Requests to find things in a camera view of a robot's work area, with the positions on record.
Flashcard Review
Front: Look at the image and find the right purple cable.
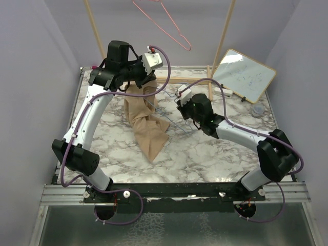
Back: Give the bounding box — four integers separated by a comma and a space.
179, 78, 304, 222

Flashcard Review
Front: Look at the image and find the aluminium table frame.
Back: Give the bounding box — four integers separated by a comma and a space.
28, 66, 316, 246

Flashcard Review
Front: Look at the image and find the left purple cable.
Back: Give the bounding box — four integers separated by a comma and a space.
60, 45, 171, 226

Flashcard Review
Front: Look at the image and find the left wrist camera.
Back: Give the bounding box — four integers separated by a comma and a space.
141, 53, 163, 75

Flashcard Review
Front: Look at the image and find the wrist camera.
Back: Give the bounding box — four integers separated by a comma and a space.
141, 53, 163, 75
175, 85, 192, 106

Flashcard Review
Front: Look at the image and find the wooden clothes rack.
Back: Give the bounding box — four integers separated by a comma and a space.
83, 0, 236, 100

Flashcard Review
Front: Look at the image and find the white board eraser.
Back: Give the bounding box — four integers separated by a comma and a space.
213, 88, 233, 98

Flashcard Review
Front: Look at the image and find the beige t shirt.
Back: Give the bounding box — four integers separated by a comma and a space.
124, 95, 170, 162

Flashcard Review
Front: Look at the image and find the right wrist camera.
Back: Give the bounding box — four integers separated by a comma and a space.
175, 85, 192, 106

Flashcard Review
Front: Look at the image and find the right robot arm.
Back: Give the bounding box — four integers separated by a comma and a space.
176, 93, 299, 200

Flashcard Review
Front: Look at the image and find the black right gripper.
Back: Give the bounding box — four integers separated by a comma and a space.
177, 96, 203, 125

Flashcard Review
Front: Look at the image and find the small clear dish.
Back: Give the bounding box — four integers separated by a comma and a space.
251, 103, 265, 117

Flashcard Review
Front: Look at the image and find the small whiteboard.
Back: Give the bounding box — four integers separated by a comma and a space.
213, 49, 276, 104

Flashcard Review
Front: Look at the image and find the purple cable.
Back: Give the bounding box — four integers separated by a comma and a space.
60, 45, 171, 226
179, 78, 304, 222

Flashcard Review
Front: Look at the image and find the pink wire hanger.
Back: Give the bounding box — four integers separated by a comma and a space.
132, 1, 192, 52

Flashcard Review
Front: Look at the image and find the blue wire hanger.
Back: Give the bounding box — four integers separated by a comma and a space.
144, 87, 194, 135

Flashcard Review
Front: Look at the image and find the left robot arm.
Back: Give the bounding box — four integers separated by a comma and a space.
52, 40, 162, 202

